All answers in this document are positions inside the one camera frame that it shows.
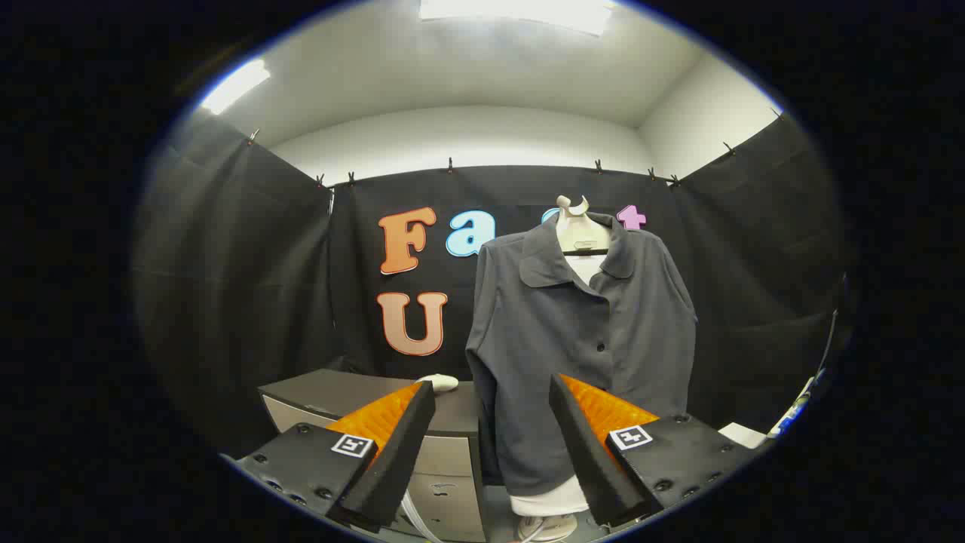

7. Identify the long ceiling light strip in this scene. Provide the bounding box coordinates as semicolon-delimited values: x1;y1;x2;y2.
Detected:
200;59;271;115

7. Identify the rectangular ceiling light panel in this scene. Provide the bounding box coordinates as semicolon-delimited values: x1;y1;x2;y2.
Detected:
418;0;615;37

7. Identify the white table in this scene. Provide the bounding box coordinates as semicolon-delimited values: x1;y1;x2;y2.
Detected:
718;422;770;451

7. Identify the row of black clips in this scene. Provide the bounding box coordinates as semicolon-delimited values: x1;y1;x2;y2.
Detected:
247;108;783;188

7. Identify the white steamer hose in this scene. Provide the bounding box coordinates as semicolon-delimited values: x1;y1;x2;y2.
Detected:
400;489;446;543

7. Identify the white round steamer base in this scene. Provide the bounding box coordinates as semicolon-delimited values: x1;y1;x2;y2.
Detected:
516;513;580;543

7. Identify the black hanging cable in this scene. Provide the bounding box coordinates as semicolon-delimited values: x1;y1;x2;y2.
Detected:
820;273;850;378

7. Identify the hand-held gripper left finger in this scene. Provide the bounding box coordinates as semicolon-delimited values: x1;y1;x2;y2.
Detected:
235;381;438;535

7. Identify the grey drawer cabinet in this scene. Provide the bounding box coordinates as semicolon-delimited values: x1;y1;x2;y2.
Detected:
258;368;491;543

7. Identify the dark grey button shirt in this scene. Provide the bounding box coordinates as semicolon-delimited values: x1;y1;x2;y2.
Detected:
465;211;698;497

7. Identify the cream clothes hanger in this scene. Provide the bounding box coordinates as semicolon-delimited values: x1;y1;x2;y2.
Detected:
556;195;611;256

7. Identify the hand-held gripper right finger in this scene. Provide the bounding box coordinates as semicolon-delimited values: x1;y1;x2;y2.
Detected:
548;373;761;529

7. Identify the black backdrop cloth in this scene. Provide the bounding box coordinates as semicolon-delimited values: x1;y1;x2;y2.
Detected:
134;106;853;461

